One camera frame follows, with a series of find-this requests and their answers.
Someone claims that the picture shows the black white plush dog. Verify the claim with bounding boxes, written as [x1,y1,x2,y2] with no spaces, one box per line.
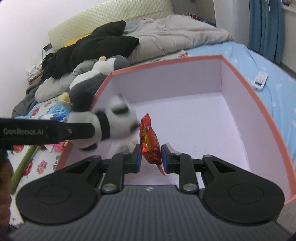
[68,94,139,151]

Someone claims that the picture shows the cream quilted headboard pillow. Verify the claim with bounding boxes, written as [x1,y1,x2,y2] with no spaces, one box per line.
[48,0,173,51]

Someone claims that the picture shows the green long plush cucumber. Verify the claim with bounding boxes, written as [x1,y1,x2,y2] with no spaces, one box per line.
[11,145,39,195]

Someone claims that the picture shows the person left hand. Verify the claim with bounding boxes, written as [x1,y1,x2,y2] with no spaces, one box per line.
[1,150,13,240]

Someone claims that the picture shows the dark grey towel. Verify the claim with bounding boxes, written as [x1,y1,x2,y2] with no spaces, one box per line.
[11,79,44,118]

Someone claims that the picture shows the blue curtain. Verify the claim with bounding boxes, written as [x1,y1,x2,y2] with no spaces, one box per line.
[248,0,285,64]

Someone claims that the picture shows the grey white penguin plush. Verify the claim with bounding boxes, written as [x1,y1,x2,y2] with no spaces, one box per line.
[59,55,130,112]

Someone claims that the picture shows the white remote control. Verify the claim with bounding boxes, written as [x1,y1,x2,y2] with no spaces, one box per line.
[251,71,268,91]

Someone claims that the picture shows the black clothing pile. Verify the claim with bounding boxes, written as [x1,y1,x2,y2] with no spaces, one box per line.
[42,21,139,80]

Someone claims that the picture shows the red foil snack packet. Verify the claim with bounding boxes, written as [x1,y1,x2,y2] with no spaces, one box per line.
[139,113,165,176]

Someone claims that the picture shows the blue white plastic packet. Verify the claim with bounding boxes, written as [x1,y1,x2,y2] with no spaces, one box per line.
[38,102,71,122]

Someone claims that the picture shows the grey beige blanket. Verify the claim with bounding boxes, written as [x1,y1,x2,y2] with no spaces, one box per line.
[35,15,233,102]

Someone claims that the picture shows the fruit print table cloth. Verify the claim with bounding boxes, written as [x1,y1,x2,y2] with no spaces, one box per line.
[6,52,190,229]

